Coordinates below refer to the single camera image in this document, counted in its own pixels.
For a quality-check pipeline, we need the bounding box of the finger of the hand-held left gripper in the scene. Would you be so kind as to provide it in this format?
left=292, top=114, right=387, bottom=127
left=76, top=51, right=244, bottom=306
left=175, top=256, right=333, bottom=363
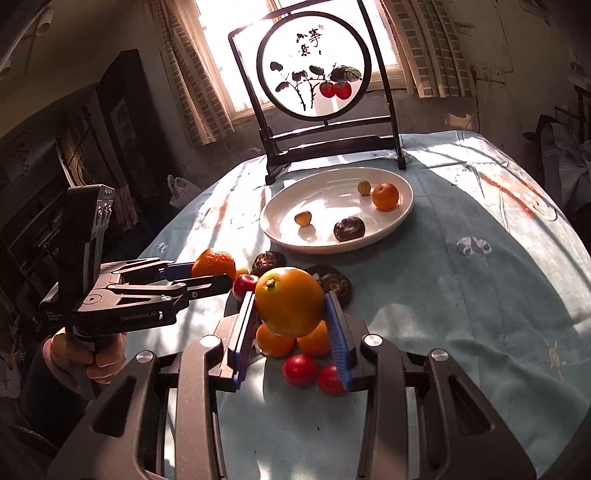
left=99, top=258, right=195, bottom=289
left=106, top=274, right=232, bottom=308

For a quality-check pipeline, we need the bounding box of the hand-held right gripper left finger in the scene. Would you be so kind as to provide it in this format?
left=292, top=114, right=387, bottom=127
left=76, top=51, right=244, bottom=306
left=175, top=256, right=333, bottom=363
left=48, top=291, right=259, bottom=480

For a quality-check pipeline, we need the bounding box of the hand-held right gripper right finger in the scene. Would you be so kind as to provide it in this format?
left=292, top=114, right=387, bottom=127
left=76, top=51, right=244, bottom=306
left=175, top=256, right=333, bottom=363
left=324, top=291, right=539, bottom=480

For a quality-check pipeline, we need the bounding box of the rough-skinned tangerine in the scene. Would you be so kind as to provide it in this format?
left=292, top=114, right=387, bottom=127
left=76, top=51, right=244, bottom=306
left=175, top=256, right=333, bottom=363
left=191, top=248, right=237, bottom=282

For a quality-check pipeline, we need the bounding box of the large orange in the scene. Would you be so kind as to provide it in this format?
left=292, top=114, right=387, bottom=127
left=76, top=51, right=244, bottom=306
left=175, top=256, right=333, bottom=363
left=255, top=267, right=327, bottom=338

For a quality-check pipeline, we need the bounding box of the white oval plate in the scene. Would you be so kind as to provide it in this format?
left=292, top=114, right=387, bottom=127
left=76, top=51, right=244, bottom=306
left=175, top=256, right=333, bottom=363
left=259, top=167, right=415, bottom=255

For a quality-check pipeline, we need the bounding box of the person's left hand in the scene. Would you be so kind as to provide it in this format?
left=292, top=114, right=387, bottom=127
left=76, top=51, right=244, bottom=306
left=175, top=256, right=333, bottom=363
left=41, top=330, right=128, bottom=393

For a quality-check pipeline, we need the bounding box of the medium orange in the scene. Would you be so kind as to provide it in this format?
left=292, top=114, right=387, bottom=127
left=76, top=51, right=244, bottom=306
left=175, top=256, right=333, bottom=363
left=256, top=323, right=297, bottom=359
left=297, top=320, right=332, bottom=357

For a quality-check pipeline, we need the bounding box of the red cherry tomato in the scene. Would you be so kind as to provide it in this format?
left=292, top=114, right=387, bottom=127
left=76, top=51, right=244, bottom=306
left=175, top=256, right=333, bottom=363
left=283, top=354, right=318, bottom=387
left=317, top=364, right=347, bottom=397

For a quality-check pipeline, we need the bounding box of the small red apple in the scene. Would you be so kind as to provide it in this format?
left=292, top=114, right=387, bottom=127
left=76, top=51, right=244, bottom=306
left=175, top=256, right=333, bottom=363
left=232, top=274, right=260, bottom=301

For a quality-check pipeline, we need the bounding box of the white plastic bag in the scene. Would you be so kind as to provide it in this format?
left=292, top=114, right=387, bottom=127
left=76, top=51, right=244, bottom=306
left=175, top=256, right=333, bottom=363
left=167, top=174, right=202, bottom=208

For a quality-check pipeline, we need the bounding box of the dark wooden cabinet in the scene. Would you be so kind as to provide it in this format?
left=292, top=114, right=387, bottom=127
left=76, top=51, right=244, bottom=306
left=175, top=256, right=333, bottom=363
left=0, top=48, right=163, bottom=296

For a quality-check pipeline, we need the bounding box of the small smooth tangerine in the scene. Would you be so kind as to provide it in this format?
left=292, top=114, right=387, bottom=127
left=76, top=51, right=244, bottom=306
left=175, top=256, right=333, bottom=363
left=372, top=183, right=400, bottom=212

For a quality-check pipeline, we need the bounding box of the checked curtain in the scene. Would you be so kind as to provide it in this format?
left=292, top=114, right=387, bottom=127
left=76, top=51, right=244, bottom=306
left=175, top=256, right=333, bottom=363
left=383, top=0, right=477, bottom=99
left=148, top=0, right=237, bottom=149

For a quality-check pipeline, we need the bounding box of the bright window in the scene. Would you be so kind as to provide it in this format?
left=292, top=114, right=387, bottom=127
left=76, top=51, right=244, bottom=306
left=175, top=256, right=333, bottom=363
left=194, top=0, right=407, bottom=126

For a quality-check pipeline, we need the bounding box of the framed round painted screen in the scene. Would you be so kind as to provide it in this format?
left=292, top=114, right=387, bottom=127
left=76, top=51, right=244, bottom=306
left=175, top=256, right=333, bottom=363
left=228, top=0, right=408, bottom=185

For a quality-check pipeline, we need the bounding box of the blue cloth pile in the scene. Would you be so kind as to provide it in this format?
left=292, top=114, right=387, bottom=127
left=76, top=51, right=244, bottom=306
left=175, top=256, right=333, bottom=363
left=524, top=106, right=591, bottom=213

